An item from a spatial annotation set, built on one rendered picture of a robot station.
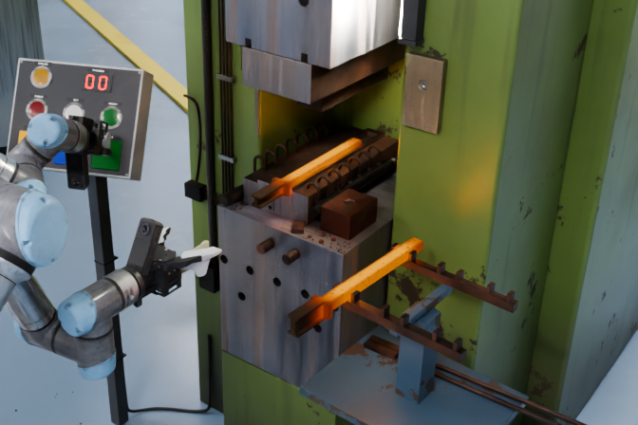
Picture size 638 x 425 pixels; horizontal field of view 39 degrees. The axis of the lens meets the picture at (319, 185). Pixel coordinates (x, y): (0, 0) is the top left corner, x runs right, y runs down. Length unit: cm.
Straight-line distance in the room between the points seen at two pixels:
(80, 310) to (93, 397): 139
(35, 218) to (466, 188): 99
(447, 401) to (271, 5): 95
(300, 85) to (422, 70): 28
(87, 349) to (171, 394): 130
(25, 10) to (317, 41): 265
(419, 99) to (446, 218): 30
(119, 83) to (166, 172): 218
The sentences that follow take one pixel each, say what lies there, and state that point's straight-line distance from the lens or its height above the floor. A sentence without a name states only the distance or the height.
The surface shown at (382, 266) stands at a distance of 192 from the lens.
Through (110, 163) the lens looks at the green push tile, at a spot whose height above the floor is 99.
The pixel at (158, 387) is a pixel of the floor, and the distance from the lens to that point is 313.
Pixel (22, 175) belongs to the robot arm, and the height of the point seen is 116.
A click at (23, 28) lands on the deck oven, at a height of 68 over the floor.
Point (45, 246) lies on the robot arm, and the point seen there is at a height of 123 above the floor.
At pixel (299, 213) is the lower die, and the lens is 217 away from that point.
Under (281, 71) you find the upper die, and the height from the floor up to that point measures 129.
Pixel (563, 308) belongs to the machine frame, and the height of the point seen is 55.
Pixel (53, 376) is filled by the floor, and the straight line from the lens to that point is 323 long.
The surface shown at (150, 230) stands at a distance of 183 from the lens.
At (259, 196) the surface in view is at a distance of 208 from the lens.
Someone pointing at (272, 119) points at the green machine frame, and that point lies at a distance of 238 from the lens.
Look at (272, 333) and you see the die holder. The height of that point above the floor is 60.
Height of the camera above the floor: 199
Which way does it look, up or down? 27 degrees down
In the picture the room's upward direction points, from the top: 2 degrees clockwise
